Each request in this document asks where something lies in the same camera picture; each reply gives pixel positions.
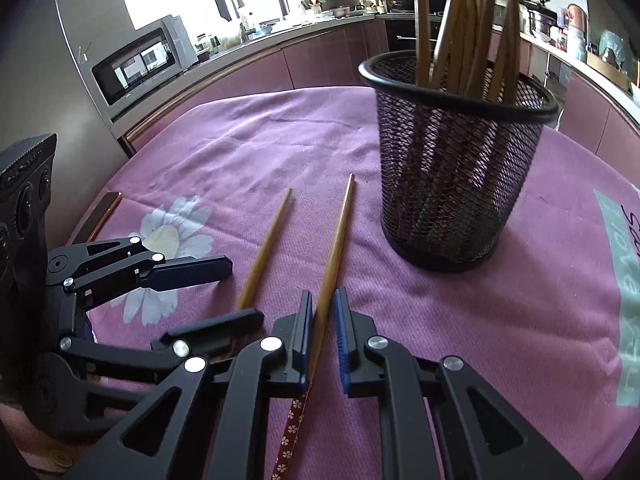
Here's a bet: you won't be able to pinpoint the silver microwave oven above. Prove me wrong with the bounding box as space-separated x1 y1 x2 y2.
90 14 199 109

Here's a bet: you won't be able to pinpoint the teal plastic bag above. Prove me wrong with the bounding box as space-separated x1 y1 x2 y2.
597 30 634 69

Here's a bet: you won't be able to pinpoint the purple printed tablecloth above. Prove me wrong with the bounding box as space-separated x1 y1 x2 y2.
65 85 640 480

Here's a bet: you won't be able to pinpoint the cardboard box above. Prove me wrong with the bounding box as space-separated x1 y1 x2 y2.
585 50 632 92

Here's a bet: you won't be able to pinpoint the steel cooking pot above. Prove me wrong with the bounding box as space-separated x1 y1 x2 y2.
524 7 552 37

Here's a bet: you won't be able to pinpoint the pink kitchen counter cabinets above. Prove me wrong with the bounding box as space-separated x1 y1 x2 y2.
117 14 640 157

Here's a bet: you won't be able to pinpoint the pink thermos jug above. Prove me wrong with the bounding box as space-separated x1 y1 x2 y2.
565 4 589 45

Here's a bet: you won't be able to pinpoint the black mesh utensil holder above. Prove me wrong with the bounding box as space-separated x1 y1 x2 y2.
358 50 559 274

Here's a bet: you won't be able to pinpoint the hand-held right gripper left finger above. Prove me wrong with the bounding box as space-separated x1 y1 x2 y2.
65 289 315 480

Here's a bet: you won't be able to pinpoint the black built-in oven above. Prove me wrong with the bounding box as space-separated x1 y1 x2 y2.
381 0 451 54

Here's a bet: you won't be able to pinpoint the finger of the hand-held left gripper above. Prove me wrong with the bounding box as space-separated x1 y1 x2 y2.
30 308 265 442
47 236 234 294

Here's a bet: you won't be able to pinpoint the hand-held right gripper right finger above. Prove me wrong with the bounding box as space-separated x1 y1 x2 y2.
333 286 583 480

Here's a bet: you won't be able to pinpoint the dark smartphone copper edge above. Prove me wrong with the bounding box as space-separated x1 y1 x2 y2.
75 191 123 242

